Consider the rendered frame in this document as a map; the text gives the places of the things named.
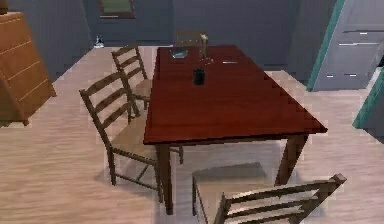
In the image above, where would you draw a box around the orange wooden chest of drawers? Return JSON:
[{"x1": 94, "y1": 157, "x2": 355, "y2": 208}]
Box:
[{"x1": 0, "y1": 11, "x2": 58, "y2": 127}]

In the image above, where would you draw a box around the small black cup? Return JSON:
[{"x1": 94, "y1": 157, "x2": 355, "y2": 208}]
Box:
[{"x1": 193, "y1": 68, "x2": 206, "y2": 86}]

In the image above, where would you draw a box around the framed green wall picture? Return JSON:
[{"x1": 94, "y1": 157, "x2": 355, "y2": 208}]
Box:
[{"x1": 97, "y1": 0, "x2": 137, "y2": 20}]

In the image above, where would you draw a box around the blue-grey glass bowl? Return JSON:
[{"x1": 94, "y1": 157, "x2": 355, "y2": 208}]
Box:
[{"x1": 170, "y1": 47, "x2": 191, "y2": 60}]

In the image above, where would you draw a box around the red-brown wooden dining table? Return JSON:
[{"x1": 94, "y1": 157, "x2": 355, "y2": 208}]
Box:
[{"x1": 142, "y1": 44, "x2": 329, "y2": 216}]

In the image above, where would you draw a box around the brown wooden slat chair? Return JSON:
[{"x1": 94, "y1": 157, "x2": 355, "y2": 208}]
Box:
[
  {"x1": 110, "y1": 44, "x2": 154, "y2": 118},
  {"x1": 78, "y1": 70, "x2": 185, "y2": 204},
  {"x1": 191, "y1": 162, "x2": 348, "y2": 224},
  {"x1": 173, "y1": 30, "x2": 209, "y2": 48}
]

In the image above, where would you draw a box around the grey cabinet with drawers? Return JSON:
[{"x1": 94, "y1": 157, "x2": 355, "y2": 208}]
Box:
[{"x1": 312, "y1": 0, "x2": 384, "y2": 92}]

